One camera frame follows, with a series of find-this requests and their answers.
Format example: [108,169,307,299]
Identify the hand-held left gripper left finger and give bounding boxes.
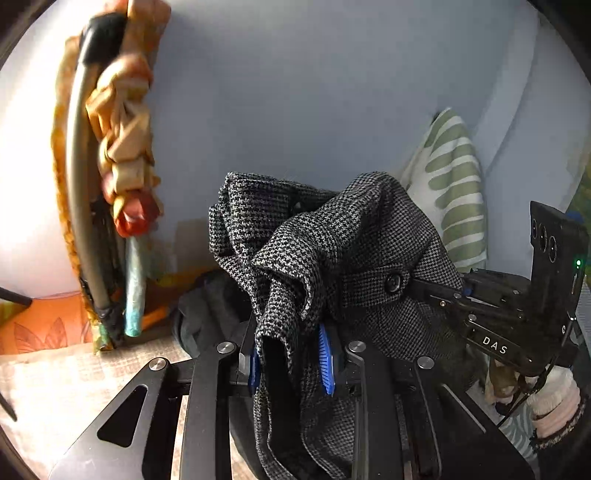
[48,318,262,480]

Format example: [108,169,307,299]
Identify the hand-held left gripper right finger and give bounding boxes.
[318,323,536,480]

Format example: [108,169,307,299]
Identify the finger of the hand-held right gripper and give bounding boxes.
[409,275,467,308]

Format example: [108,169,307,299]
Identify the grey houndstooth pants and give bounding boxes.
[208,171,490,480]

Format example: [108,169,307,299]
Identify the black folded garment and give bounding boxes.
[172,270,252,356]

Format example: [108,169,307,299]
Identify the green striped white pillow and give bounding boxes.
[399,108,489,273]

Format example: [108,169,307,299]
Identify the beige checked blanket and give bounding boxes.
[0,342,259,480]

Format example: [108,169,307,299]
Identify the orange leaf-print cushion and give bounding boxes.
[0,295,98,356]

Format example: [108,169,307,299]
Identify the braided colourful cloth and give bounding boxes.
[85,0,171,337]

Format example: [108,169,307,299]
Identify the folded silver tripod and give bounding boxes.
[65,14,130,333]

